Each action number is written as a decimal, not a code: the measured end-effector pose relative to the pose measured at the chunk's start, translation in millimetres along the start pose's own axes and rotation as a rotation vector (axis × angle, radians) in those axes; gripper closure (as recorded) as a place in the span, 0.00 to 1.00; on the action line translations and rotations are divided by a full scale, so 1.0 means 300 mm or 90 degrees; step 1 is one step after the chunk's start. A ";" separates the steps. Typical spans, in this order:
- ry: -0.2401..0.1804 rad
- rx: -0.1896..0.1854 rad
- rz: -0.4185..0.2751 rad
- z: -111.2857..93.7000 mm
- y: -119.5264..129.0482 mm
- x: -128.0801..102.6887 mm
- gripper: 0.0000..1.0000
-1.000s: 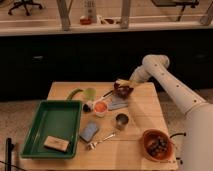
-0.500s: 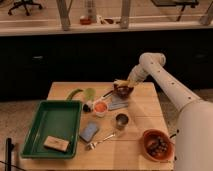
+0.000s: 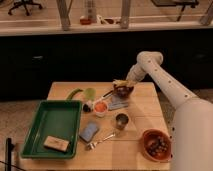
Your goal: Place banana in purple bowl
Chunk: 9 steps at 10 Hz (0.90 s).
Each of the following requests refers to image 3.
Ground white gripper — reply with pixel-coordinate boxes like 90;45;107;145
126;64;146;82

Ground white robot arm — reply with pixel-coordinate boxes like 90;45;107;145
126;51;213;171

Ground dark purple bowl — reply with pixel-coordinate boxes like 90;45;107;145
114;86;133;98

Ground orange bowl with grapes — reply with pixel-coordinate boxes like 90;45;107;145
139;129;171;163

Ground small metal cup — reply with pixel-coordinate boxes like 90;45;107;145
116;113;129;130

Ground wooden table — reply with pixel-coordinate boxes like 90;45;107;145
20;82;169;171

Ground white cup orange contents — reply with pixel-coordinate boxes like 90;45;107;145
93;101;108;117

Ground black white spatula tool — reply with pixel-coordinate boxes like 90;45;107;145
83;90;113;112

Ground red object on shelf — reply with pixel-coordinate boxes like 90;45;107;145
79;17;92;25

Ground silver fork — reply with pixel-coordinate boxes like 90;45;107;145
85;132;116;150

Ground green plastic tray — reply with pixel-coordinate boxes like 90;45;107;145
21;100;82;159

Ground tan sponge block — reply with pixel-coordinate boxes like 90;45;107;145
44;136;69;152

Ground black office chair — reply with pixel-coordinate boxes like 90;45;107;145
8;0;43;16

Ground black stand post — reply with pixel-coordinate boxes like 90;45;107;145
5;138;14;171

